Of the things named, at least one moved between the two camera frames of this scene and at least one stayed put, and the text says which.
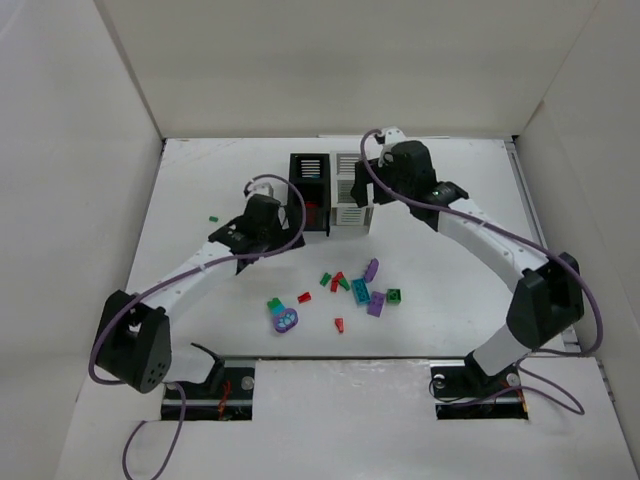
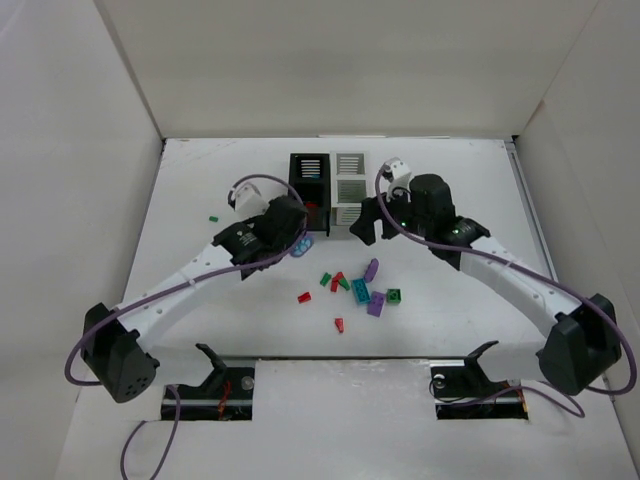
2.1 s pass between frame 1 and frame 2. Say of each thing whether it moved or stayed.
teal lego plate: stayed
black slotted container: stayed
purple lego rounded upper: stayed
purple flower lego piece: moved
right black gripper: moved
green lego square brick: stayed
